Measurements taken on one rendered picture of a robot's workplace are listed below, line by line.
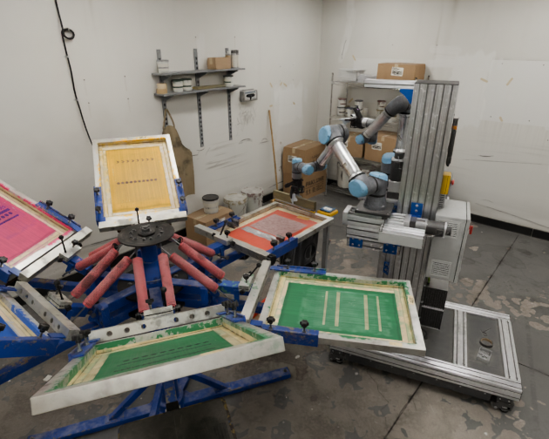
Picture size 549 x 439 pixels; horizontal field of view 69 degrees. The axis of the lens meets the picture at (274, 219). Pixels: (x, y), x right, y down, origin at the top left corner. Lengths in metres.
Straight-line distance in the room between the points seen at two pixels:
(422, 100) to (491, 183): 3.37
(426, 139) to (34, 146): 3.17
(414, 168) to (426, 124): 0.28
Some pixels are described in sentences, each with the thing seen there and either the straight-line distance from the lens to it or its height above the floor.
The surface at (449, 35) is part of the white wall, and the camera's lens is 5.87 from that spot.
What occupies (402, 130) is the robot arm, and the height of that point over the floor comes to 1.66.
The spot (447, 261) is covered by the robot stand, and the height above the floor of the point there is 0.91.
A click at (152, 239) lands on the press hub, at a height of 1.31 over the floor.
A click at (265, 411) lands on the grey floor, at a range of 2.97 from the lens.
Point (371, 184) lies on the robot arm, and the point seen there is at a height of 1.45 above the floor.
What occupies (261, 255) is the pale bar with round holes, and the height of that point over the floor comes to 1.03.
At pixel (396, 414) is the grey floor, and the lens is 3.06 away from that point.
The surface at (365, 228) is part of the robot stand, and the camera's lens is 2.73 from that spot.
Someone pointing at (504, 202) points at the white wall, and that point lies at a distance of 5.94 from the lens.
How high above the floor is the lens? 2.26
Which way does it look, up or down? 24 degrees down
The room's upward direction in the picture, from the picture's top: straight up
